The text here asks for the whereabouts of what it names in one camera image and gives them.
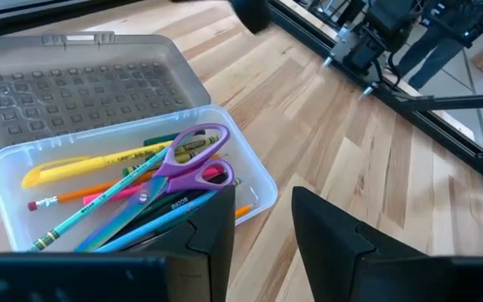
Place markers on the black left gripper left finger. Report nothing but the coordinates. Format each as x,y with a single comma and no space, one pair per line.
208,260

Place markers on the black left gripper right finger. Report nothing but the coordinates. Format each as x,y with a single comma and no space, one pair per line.
333,264

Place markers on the pink highlighter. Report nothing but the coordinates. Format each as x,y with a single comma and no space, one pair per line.
115,194

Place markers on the yellow-green crayon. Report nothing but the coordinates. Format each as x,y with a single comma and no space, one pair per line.
197,144

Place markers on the light blue coloured pencil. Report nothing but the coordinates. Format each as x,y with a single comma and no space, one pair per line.
99,201

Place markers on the orange pencil with eraser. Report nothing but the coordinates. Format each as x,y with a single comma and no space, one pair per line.
78,194

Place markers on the yellow highlighter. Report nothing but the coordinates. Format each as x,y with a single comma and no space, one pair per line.
78,165

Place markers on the clear plastic supply box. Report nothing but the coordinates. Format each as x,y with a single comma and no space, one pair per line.
99,50

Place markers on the person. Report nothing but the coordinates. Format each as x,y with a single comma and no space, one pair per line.
430,58

